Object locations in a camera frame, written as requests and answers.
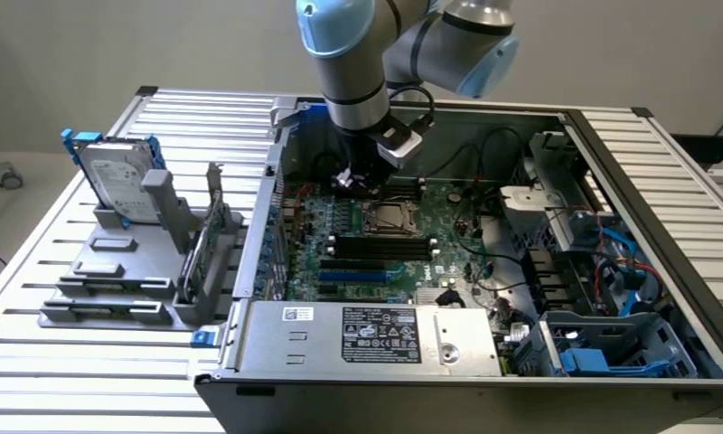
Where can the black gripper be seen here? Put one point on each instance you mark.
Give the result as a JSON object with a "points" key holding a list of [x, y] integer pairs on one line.
{"points": [[361, 158]]}

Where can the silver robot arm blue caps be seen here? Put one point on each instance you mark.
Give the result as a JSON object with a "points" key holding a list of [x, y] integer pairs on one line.
{"points": [[361, 59]]}

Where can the metal CPU socket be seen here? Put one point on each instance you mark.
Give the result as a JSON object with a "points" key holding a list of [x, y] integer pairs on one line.
{"points": [[389, 218]]}

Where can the black RAM slot bank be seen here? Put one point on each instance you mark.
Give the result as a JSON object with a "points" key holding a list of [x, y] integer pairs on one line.
{"points": [[381, 247]]}

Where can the green motherboard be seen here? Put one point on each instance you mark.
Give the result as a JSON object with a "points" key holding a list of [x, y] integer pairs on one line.
{"points": [[368, 253]]}

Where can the black expansion slot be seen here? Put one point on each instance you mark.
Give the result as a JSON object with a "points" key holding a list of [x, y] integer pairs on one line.
{"points": [[352, 264]]}

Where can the blue expansion slot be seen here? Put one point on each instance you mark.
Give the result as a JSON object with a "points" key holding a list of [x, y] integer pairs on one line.
{"points": [[350, 276]]}

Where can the grey metal drive cage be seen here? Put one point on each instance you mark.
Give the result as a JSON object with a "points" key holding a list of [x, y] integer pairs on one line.
{"points": [[536, 208]]}

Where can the silver heatsink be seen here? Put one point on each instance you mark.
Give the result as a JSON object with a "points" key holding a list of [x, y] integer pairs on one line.
{"points": [[429, 295]]}

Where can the green graphics card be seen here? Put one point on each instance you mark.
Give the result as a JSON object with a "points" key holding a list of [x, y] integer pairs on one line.
{"points": [[204, 244]]}

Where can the silver power supply unit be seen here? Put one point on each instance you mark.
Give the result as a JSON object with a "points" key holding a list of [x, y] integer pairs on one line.
{"points": [[368, 340]]}

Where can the grey parts rack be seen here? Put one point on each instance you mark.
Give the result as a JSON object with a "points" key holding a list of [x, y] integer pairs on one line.
{"points": [[144, 280]]}

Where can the open grey PC case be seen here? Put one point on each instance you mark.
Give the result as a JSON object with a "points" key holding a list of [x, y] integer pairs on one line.
{"points": [[633, 217]]}

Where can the blue case latch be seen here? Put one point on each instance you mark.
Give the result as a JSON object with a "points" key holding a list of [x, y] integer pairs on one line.
{"points": [[201, 337]]}

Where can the blue disk caddy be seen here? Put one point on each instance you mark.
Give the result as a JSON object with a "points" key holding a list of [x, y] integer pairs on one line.
{"points": [[585, 361]]}

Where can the grey metal disk bay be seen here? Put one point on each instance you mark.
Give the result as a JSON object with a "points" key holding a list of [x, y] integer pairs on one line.
{"points": [[614, 341]]}

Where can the grey caster wheel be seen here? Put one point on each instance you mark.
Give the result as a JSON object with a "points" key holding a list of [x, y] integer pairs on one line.
{"points": [[8, 177]]}

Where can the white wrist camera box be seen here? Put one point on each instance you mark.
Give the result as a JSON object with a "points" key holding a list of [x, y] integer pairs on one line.
{"points": [[400, 144]]}

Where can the hard disk with blue bracket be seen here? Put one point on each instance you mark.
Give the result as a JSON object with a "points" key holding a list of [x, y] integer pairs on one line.
{"points": [[119, 181]]}

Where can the aluminium frame black bracket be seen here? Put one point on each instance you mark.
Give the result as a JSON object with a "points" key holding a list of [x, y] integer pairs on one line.
{"points": [[720, 140]]}

